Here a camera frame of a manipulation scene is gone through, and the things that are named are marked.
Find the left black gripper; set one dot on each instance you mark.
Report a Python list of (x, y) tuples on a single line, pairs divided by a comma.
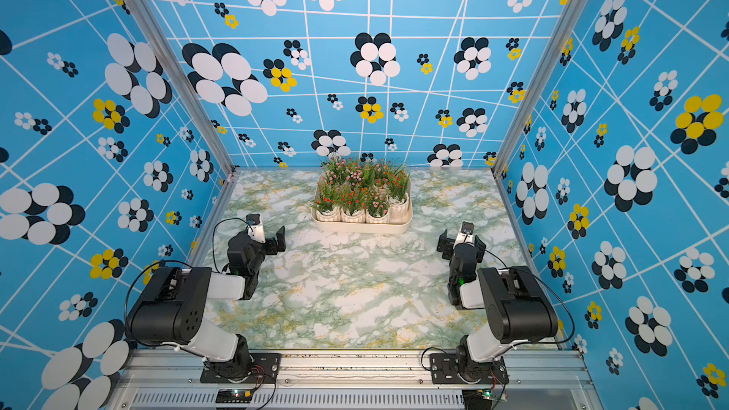
[(273, 250)]

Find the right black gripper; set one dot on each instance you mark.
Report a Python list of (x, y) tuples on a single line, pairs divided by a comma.
[(447, 246)]

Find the pink potted gypsophila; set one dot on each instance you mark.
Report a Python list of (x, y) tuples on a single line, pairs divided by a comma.
[(361, 174)]

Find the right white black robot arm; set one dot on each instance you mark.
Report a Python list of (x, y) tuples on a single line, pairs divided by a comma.
[(517, 309)]

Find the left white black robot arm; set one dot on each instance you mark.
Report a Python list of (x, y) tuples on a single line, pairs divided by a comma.
[(170, 310)]

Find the white plastic storage box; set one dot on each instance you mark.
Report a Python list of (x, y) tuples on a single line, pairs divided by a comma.
[(377, 229)]

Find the right controller board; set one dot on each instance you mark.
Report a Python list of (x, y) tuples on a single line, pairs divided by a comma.
[(477, 400)]

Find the controller board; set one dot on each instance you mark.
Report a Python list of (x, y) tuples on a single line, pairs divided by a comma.
[(477, 400), (234, 396)]

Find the left controller board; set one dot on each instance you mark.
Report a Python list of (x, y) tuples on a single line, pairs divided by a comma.
[(234, 396)]

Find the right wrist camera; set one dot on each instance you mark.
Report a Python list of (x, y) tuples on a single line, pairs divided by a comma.
[(466, 234)]

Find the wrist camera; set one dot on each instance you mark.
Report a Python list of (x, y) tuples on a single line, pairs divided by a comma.
[(466, 234), (254, 225)]

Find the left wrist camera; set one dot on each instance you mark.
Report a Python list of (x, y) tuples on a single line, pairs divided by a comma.
[(254, 225)]

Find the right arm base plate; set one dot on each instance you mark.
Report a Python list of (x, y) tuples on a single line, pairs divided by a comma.
[(448, 369)]

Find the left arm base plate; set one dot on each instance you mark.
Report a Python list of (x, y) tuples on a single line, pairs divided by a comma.
[(254, 369)]

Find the aluminium front rail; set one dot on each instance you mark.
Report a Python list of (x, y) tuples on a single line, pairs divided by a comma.
[(357, 379)]

